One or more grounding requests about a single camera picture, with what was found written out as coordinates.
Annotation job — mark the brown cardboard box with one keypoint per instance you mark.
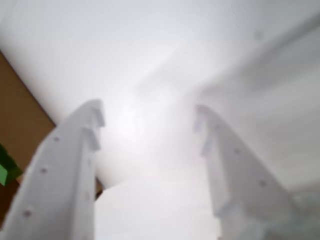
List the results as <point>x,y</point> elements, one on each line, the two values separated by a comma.
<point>20,112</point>

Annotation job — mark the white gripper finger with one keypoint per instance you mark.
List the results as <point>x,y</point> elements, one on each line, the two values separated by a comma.
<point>57,175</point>
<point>237,175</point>

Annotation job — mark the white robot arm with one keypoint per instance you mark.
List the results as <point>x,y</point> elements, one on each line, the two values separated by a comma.
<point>275,112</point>

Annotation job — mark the green cube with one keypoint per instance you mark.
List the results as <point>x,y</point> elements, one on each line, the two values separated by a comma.
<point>7,170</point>

